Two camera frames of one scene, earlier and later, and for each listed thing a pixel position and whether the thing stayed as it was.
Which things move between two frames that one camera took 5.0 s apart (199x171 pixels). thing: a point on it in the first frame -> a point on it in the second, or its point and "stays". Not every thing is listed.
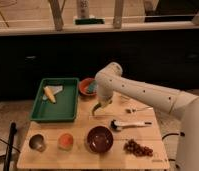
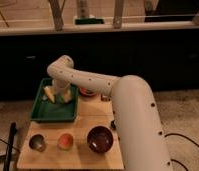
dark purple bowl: x=99 y=139 stays
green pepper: x=95 y=108 -> x=59 y=99
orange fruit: x=65 y=141 stays
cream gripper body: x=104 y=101 -> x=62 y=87
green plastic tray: x=56 y=100 stays
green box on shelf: x=88 y=21 stays
